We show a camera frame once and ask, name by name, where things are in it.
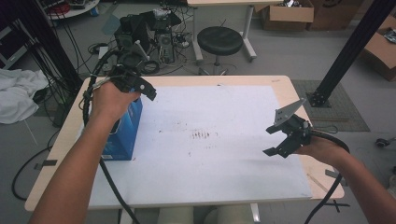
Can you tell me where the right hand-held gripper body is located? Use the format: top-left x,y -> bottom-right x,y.
274,97 -> 313,149

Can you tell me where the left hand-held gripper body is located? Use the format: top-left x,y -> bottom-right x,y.
106,40 -> 151,93

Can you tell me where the blue cardboard box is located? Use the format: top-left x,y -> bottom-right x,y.
101,92 -> 144,161

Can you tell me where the person's left hand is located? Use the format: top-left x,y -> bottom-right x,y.
89,81 -> 143,126

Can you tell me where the person's right hand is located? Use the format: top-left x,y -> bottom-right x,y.
293,134 -> 351,168

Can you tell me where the white power unit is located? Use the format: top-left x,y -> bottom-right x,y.
97,46 -> 110,64

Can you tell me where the black computer tower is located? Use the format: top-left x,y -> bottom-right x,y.
113,11 -> 182,64

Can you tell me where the thin wooden stick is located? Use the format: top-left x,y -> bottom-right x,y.
306,173 -> 328,192

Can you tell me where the dark floor mat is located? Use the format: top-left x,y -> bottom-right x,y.
290,78 -> 372,133

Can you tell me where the white table leg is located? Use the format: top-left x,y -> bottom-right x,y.
249,203 -> 262,224

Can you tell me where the round white table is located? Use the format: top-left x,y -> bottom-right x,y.
38,0 -> 101,21

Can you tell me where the black tape cross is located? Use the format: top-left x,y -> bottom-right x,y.
325,199 -> 351,214

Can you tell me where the white table mat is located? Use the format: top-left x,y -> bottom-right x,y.
88,85 -> 314,209

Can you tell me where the black round stool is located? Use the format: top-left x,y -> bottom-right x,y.
196,26 -> 245,76

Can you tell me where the white desk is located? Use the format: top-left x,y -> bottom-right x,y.
186,0 -> 285,63

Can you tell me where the white cloth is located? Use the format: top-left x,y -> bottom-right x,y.
0,68 -> 50,125

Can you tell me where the open cardboard box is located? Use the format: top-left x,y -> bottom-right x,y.
261,0 -> 315,33

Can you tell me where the large cardboard box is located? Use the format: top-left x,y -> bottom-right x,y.
360,15 -> 396,82

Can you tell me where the closed cardboard box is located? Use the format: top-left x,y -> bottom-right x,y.
307,0 -> 364,32

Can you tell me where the grey floor tape strip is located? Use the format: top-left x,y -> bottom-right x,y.
33,159 -> 59,171

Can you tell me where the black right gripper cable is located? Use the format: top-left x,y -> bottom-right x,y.
303,129 -> 352,224

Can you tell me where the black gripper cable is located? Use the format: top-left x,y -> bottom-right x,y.
303,129 -> 352,224
81,49 -> 142,224

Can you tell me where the black cable bundle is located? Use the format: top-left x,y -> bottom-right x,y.
17,0 -> 84,97

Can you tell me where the black metal stand post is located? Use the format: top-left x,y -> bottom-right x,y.
306,0 -> 396,108

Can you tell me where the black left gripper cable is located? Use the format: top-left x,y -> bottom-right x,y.
81,49 -> 142,224

